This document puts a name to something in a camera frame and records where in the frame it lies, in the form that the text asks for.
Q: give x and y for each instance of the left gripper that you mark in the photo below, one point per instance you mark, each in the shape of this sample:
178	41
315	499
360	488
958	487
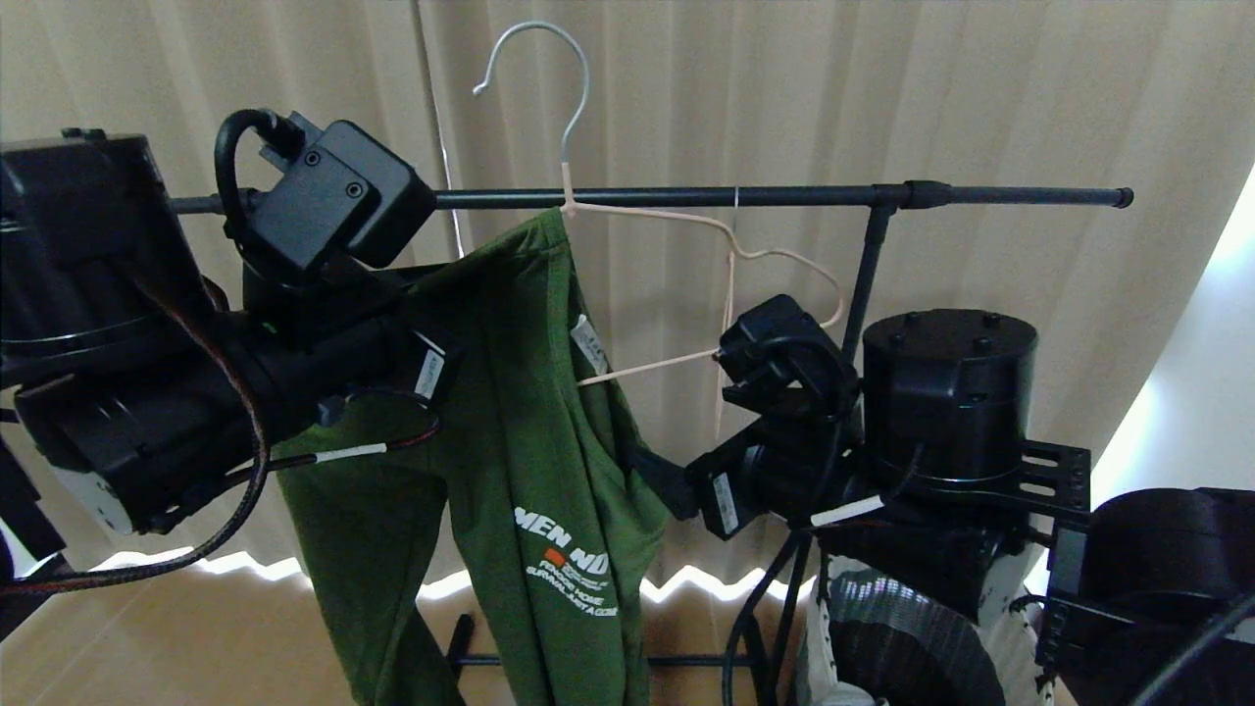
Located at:
333	378

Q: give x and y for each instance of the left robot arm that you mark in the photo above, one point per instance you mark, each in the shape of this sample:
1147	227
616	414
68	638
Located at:
88	245

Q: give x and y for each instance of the black clothes rack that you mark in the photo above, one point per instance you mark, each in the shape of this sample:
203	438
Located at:
980	195

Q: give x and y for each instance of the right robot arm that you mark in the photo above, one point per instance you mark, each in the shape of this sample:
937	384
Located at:
951	392

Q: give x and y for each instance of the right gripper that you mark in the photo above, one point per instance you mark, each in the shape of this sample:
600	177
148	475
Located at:
765	480

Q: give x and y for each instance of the pink clothes hanger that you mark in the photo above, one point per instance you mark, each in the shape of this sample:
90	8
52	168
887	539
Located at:
730	284
647	369

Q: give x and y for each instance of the green long-sleeved shirt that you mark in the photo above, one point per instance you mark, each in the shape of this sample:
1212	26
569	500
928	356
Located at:
510	441

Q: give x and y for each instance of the white laundry basket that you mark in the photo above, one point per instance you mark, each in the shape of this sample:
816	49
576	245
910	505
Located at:
882	647

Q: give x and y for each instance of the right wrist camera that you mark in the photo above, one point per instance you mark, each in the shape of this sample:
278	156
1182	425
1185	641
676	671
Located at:
784	353

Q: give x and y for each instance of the beige curtain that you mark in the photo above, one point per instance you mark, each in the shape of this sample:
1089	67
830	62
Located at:
882	98

